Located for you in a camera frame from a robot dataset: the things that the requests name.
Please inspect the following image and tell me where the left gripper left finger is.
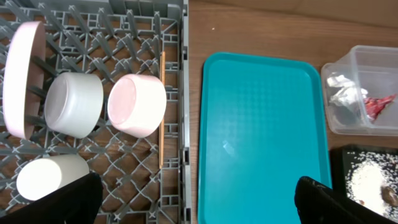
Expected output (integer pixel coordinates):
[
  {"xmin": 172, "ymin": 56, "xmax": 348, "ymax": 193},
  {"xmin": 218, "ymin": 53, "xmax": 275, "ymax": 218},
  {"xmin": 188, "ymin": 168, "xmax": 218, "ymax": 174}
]
[{"xmin": 1, "ymin": 173, "xmax": 103, "ymax": 224}]

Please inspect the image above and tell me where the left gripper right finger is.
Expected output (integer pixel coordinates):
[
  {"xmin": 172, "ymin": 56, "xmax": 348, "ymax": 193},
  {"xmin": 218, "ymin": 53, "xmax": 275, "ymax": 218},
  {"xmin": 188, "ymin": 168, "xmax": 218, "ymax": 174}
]
[{"xmin": 294, "ymin": 176, "xmax": 396, "ymax": 224}]

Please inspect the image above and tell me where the white cup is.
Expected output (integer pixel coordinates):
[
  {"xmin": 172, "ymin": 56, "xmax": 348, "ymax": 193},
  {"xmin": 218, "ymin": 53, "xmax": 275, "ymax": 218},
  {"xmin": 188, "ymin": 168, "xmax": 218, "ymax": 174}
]
[{"xmin": 16, "ymin": 154, "xmax": 90, "ymax": 201}]

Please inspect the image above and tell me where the rice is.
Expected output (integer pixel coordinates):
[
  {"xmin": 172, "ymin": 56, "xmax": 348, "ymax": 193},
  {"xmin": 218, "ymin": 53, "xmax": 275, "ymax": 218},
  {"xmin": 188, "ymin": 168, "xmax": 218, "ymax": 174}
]
[{"xmin": 343, "ymin": 151, "xmax": 397, "ymax": 222}]

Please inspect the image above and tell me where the brown food scrap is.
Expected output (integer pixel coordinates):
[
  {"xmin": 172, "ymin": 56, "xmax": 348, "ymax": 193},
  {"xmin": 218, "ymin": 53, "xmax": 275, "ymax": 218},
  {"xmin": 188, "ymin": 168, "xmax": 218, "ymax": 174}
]
[{"xmin": 381, "ymin": 186, "xmax": 397, "ymax": 207}]

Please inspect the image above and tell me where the grey metal bowl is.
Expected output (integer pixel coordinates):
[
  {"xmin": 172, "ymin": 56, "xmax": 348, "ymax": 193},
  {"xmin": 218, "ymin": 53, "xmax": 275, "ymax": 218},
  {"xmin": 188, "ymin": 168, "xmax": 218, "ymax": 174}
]
[{"xmin": 44, "ymin": 72, "xmax": 104, "ymax": 139}]

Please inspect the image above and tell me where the red snack wrapper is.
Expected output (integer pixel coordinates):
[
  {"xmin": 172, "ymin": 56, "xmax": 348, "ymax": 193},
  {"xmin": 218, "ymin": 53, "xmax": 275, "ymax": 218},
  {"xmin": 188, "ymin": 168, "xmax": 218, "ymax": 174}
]
[{"xmin": 364, "ymin": 94, "xmax": 397, "ymax": 122}]

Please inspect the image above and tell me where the small white bowl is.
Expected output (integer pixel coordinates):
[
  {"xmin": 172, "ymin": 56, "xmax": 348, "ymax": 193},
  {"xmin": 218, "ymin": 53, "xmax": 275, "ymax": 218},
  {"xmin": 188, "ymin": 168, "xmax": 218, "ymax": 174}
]
[{"xmin": 107, "ymin": 74, "xmax": 167, "ymax": 138}]

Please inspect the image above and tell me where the large white plate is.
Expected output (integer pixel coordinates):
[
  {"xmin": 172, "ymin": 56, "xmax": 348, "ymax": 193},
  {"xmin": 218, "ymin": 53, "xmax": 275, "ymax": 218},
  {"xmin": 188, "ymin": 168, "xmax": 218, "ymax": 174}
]
[{"xmin": 2, "ymin": 21, "xmax": 45, "ymax": 140}]

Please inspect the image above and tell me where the wooden chopstick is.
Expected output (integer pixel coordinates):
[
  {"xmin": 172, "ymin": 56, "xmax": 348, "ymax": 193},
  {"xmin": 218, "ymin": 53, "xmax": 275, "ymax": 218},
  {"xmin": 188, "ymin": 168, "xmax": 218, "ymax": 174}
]
[{"xmin": 159, "ymin": 51, "xmax": 166, "ymax": 169}]

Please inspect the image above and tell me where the black tray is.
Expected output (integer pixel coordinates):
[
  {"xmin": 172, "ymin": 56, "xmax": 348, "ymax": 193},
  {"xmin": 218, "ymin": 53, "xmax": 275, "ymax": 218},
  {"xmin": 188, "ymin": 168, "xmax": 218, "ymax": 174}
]
[{"xmin": 328, "ymin": 144, "xmax": 398, "ymax": 223}]

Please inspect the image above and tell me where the teal plastic tray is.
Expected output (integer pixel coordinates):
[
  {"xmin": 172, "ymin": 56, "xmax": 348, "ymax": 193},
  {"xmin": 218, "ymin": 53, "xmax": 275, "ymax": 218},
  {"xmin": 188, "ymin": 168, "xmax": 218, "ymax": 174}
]
[{"xmin": 197, "ymin": 52, "xmax": 331, "ymax": 224}]

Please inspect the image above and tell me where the clear plastic bin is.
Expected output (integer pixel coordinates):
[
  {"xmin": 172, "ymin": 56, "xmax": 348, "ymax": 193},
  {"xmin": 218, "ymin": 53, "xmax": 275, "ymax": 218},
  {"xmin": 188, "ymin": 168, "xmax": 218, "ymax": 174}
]
[{"xmin": 321, "ymin": 45, "xmax": 397, "ymax": 136}]

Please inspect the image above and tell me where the grey plastic dish rack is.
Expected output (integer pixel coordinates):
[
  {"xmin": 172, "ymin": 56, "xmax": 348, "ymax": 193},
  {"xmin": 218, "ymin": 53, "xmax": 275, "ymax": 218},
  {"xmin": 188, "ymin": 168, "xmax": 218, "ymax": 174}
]
[{"xmin": 1, "ymin": 1, "xmax": 192, "ymax": 223}]

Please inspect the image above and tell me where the cardboard wall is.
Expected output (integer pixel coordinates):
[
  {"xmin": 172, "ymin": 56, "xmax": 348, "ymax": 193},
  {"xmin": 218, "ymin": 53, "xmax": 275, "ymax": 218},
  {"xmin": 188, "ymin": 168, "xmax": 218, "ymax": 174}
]
[{"xmin": 198, "ymin": 0, "xmax": 398, "ymax": 29}]

